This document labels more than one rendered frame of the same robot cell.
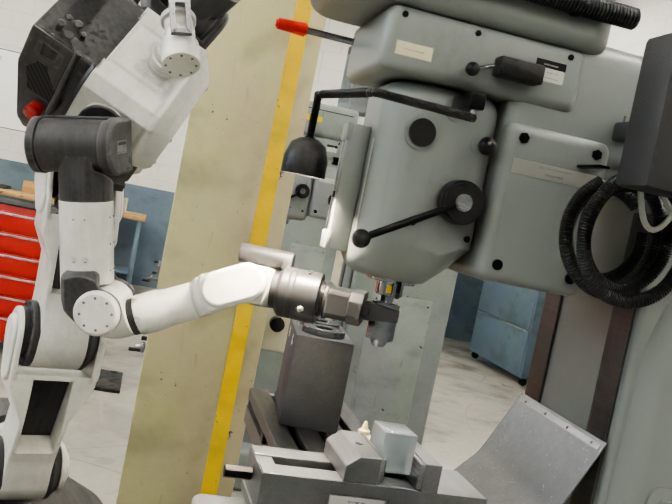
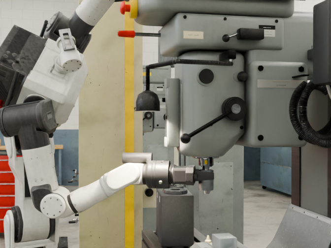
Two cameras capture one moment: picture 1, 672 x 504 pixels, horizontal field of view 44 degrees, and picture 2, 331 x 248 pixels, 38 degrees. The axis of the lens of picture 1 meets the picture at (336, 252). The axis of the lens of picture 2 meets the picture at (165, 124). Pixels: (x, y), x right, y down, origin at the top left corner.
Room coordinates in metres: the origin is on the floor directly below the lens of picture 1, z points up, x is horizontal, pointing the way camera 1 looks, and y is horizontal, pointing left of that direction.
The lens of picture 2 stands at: (-0.10, 0.00, 1.43)
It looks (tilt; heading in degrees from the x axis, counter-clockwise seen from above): 1 degrees down; 1
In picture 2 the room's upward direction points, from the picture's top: straight up
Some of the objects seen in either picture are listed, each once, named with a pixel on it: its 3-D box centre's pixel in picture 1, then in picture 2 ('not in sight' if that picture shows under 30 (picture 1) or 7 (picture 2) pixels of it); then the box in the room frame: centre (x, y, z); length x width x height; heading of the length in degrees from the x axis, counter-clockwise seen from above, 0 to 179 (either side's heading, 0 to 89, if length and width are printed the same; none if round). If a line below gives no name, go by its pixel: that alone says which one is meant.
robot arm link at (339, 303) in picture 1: (329, 302); (175, 175); (1.42, -0.01, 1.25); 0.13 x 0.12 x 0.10; 174
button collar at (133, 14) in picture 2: not in sight; (133, 8); (1.36, 0.12, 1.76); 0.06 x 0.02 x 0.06; 13
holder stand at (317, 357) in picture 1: (312, 369); (174, 213); (1.76, 0.00, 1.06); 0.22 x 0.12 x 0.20; 7
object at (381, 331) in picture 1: (382, 322); (206, 180); (1.41, -0.10, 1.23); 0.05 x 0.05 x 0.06
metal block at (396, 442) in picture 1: (391, 447); (224, 246); (1.24, -0.14, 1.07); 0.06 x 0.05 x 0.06; 15
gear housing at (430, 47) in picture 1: (459, 68); (219, 38); (1.42, -0.14, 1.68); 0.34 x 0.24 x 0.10; 103
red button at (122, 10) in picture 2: not in sight; (125, 8); (1.35, 0.15, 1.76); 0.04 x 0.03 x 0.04; 13
